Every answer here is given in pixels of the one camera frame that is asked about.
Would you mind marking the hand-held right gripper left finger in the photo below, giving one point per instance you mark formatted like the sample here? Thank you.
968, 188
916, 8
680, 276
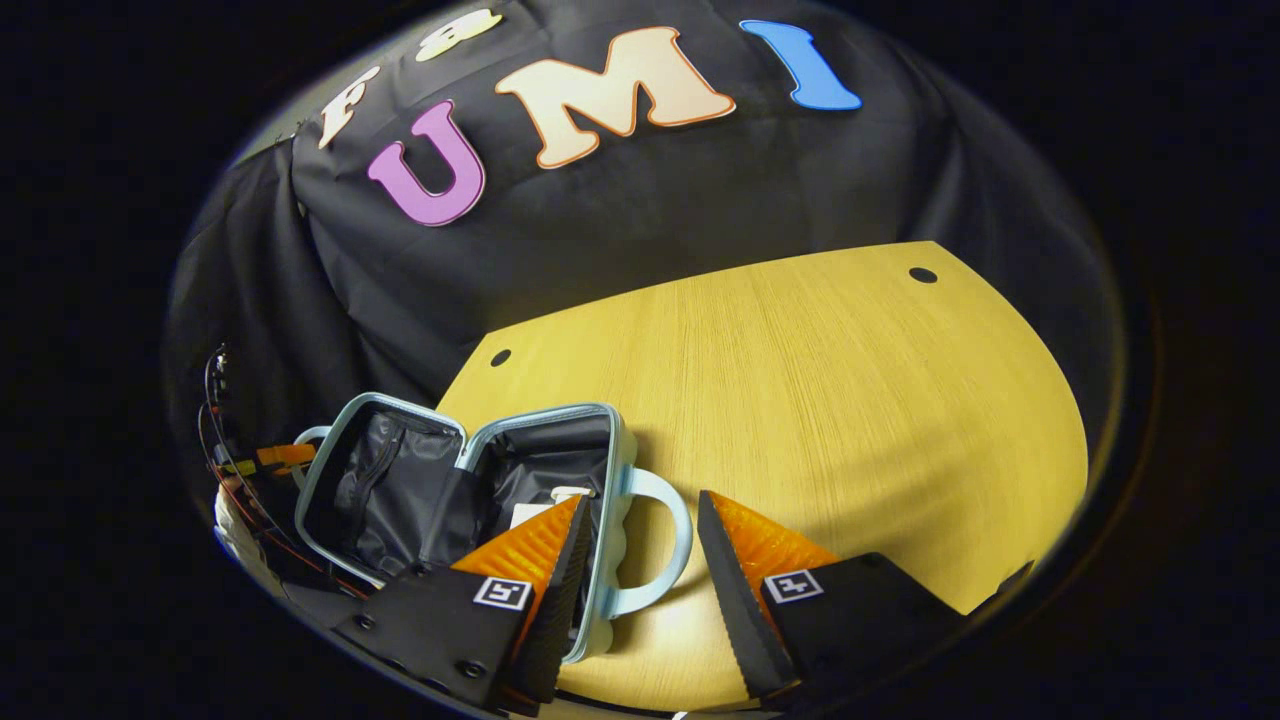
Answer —
560, 620

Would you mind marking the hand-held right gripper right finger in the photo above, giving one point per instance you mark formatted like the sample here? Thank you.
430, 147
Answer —
735, 620

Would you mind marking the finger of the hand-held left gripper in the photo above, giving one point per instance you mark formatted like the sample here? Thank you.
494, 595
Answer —
288, 456

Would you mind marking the light blue suitcase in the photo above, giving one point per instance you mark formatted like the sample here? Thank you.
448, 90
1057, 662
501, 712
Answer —
400, 490

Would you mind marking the black backdrop cloth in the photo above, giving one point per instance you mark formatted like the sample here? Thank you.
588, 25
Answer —
650, 220

